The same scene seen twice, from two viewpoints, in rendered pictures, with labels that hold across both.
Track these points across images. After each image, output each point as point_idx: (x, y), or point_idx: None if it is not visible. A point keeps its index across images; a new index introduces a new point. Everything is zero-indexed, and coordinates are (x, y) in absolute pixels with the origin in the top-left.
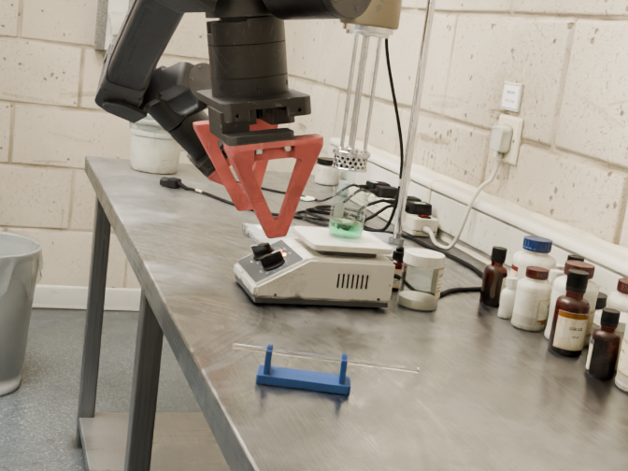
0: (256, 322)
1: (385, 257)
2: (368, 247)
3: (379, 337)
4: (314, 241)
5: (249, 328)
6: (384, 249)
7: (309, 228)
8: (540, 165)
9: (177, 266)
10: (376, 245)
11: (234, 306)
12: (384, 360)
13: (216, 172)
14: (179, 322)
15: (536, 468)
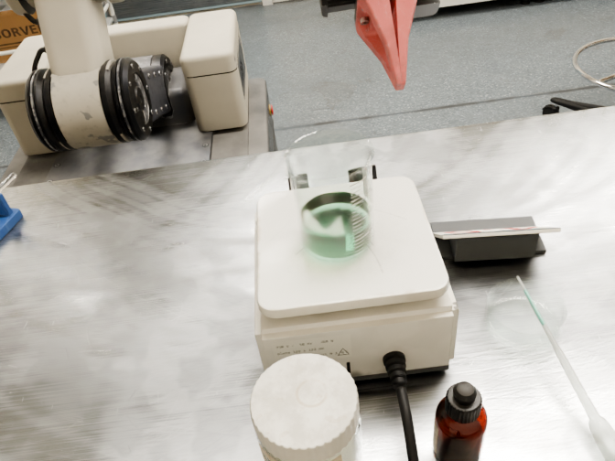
0: (188, 219)
1: (297, 322)
2: (260, 266)
3: (114, 348)
4: (279, 195)
5: (167, 213)
6: (257, 294)
7: (398, 196)
8: None
9: (440, 152)
10: (284, 282)
11: (255, 201)
12: (20, 335)
13: (356, 23)
14: (188, 164)
15: None
